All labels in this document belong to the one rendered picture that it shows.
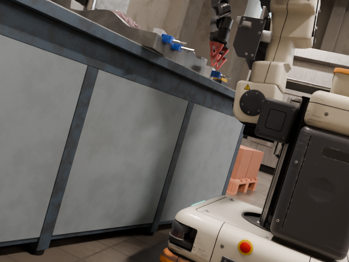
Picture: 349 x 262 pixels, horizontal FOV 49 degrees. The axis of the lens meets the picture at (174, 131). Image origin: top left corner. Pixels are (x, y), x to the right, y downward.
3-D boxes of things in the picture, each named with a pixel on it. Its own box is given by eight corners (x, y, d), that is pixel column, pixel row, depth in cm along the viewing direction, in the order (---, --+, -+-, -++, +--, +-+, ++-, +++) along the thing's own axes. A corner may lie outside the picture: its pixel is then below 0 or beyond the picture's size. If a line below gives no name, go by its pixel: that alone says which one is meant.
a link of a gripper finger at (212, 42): (204, 56, 176) (210, 36, 176) (209, 59, 183) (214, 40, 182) (218, 59, 174) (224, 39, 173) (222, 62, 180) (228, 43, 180)
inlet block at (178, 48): (193, 59, 153) (197, 46, 153) (190, 56, 148) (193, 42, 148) (163, 51, 157) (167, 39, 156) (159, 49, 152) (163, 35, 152)
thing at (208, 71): (230, 84, 179) (234, 74, 179) (228, 83, 175) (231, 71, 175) (205, 78, 184) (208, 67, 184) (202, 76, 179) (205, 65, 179)
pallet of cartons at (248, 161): (256, 189, 445) (267, 153, 443) (241, 198, 359) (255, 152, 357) (160, 156, 491) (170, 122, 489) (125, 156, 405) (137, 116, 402)
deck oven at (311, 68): (216, 158, 697) (253, 37, 685) (235, 158, 820) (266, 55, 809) (314, 191, 627) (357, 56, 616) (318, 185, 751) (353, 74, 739)
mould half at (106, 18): (174, 63, 160) (182, 37, 159) (152, 48, 135) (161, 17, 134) (75, 38, 175) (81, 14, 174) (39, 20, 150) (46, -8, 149)
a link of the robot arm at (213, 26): (214, 7, 173) (229, 1, 176) (201, 9, 183) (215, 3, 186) (222, 33, 178) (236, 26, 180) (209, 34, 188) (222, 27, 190)
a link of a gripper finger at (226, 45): (207, 59, 181) (213, 39, 180) (212, 62, 188) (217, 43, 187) (221, 61, 179) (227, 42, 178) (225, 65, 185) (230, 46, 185)
